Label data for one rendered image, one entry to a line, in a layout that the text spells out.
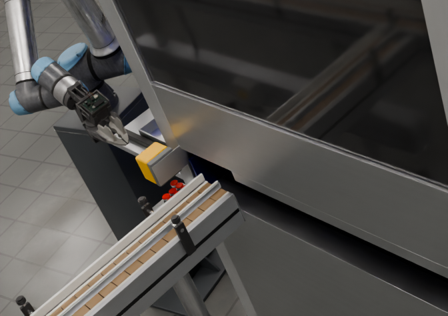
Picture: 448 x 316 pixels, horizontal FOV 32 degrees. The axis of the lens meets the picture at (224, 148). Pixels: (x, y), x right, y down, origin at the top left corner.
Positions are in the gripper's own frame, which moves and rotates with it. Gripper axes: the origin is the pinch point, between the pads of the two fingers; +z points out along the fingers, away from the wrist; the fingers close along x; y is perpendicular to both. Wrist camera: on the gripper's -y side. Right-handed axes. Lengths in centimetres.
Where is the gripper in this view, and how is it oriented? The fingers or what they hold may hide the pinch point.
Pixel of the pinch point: (124, 143)
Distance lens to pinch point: 206.3
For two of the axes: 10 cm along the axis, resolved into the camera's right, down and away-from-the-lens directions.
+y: -0.3, -5.8, -8.1
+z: 7.1, 5.7, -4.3
